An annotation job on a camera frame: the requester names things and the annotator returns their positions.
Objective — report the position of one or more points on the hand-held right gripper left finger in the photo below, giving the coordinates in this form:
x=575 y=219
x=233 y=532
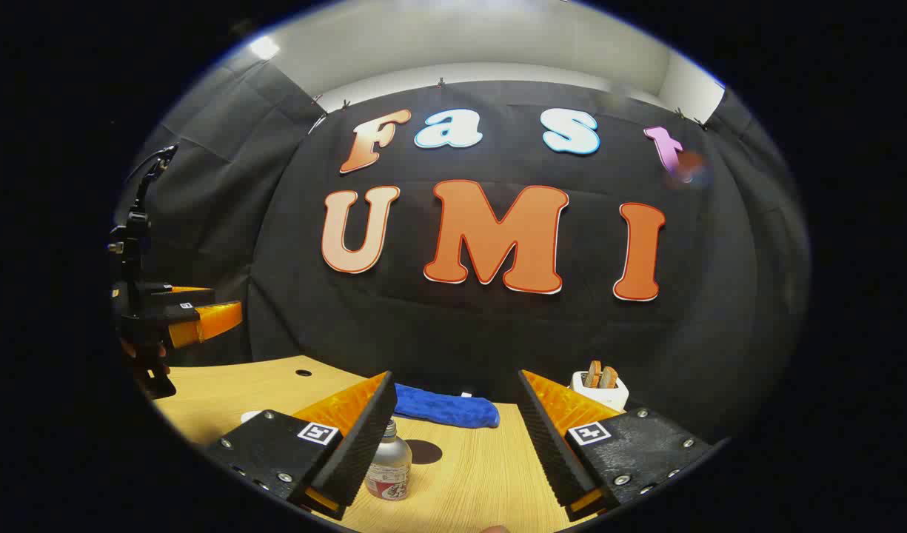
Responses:
x=364 y=444

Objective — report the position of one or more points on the blue cloth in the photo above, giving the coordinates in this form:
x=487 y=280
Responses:
x=446 y=407

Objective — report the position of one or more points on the ceiling light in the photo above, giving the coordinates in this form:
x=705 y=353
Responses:
x=264 y=48

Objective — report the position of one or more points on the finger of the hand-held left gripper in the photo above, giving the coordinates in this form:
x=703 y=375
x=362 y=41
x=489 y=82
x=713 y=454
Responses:
x=209 y=322
x=164 y=293

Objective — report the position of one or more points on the silver water bottle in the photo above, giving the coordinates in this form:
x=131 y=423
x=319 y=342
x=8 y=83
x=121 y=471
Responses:
x=388 y=466

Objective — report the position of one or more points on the dark round coaster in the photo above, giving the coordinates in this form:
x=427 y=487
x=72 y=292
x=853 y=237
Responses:
x=427 y=453

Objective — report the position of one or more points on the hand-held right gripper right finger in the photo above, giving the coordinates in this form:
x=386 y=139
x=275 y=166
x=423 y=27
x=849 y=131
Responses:
x=553 y=451

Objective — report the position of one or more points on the brown bread slice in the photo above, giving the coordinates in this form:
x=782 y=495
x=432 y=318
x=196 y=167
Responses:
x=593 y=375
x=609 y=378

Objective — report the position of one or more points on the white toaster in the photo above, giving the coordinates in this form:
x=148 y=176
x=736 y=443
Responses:
x=605 y=397

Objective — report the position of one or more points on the white teacup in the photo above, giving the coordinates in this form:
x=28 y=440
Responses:
x=250 y=417

